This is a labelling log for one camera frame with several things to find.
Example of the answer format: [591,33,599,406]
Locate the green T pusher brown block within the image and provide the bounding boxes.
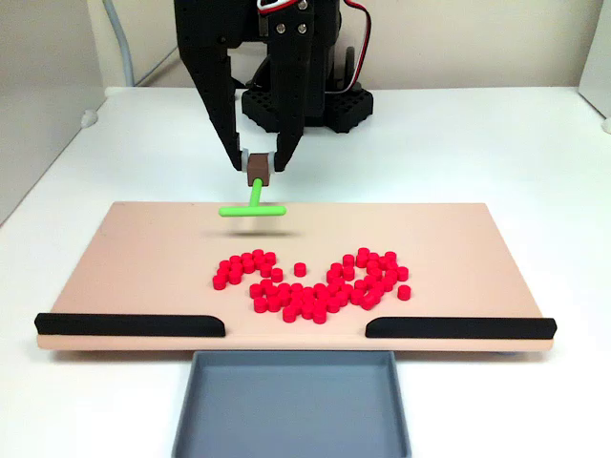
[218,153,287,219]

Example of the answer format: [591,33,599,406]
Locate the beige rectangular board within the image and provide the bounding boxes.
[36,200,556,354]

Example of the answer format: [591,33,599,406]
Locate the white panel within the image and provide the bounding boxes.
[577,0,611,118]

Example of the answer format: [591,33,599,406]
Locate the grey shallow tray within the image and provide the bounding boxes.
[170,350,412,458]

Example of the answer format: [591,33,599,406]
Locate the thin grey cable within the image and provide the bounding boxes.
[135,46,179,87]

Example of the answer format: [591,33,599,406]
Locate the grey hose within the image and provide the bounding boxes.
[102,0,136,88]

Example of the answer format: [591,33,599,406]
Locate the black edge rail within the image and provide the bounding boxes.
[33,312,226,339]
[365,316,558,341]

